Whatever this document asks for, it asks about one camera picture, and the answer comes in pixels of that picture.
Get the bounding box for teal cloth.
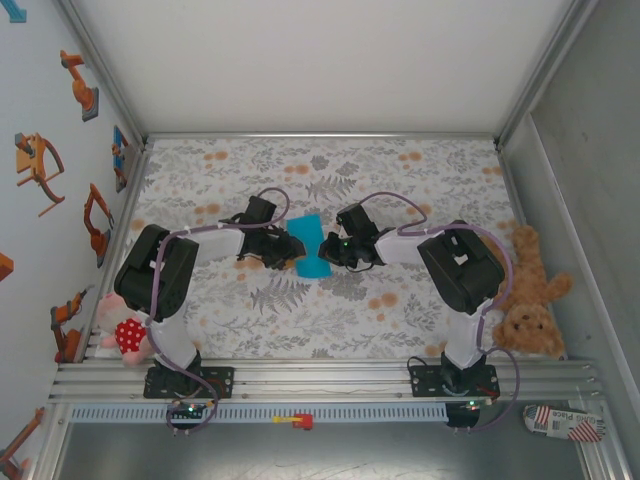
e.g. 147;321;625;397
286;213;334;279

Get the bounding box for floral print tablecloth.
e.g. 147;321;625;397
85;137;570;362

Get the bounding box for red and yellow small tool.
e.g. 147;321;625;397
272;413;315;431

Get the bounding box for pink plush toy polka dots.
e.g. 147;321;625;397
97;292;156;369

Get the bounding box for small circuit board green LED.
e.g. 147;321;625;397
447;398;494;417
166;399;214;422

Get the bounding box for brown teddy bear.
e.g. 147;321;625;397
492;224;575;361

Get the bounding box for stars and stripes printed pouch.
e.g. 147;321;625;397
523;403;607;444

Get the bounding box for aluminium frame crossbar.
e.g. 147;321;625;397
144;131;501;142

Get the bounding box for aluminium mounting rail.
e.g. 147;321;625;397
48;357;609;405

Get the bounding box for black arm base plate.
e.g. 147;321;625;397
408;364;500;399
143;366;236;400

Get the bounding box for white slotted cable duct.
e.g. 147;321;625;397
67;403;450;424

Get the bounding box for purple cable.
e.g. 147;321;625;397
357;192;524;434
147;187;292;436

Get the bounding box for blue and orange wall sticker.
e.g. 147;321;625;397
110;124;131;194

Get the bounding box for aluminium frame post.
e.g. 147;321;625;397
58;0;150;149
493;0;600;149

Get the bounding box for orange gripper claw wall sticker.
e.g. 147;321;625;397
13;132;67;218

